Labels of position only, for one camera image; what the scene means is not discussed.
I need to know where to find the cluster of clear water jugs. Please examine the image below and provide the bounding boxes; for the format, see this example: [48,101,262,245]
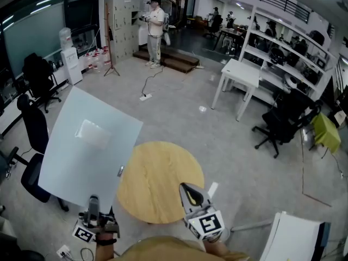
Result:
[83,46,110,73]

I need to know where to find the wooden coat stand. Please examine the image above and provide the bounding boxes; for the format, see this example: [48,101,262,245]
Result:
[104,3,121,77]

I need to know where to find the black office chair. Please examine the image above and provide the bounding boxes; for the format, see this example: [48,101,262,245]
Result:
[0,93,70,212]
[252,90,323,159]
[22,52,62,114]

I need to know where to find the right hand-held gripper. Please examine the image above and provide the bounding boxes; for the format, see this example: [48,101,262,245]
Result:
[179,183,226,241]

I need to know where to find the person's left forearm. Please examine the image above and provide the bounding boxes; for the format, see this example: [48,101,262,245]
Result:
[94,232,116,261]

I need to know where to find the round wooden table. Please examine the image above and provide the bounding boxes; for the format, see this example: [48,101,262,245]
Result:
[116,141,205,225]

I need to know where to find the black floor cable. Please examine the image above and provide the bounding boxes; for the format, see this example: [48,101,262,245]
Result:
[142,65,164,96]

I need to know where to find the light blue square board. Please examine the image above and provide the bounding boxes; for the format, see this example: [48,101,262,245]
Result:
[37,86,144,214]

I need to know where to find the black wristband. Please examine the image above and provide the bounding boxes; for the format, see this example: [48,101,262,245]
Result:
[95,237,117,246]

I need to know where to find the white shelving unit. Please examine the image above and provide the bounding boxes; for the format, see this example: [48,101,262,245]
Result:
[239,5,338,108]

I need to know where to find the white square table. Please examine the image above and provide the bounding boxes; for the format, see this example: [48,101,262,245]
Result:
[211,58,260,122]

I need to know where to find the brown wooden steps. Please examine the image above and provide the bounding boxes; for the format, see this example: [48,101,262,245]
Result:
[133,46,201,73]

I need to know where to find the black coiled cable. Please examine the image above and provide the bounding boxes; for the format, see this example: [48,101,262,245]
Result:
[80,247,95,261]

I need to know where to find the grey locker cabinet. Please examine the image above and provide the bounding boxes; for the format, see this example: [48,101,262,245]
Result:
[104,0,149,65]

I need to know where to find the white rectangular table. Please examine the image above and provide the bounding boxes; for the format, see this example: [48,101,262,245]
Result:
[231,212,326,261]

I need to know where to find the white water dispenser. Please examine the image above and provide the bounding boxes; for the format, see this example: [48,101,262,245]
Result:
[59,27,84,86]

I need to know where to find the green cloth covered table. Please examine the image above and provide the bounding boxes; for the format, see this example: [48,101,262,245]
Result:
[309,112,342,154]

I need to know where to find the person's right forearm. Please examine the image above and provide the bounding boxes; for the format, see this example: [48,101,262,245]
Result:
[202,238,232,258]

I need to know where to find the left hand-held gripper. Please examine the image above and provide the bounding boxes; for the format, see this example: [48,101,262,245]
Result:
[72,195,120,244]

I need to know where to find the person's mustard shirt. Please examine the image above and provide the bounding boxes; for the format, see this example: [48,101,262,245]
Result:
[108,235,256,261]

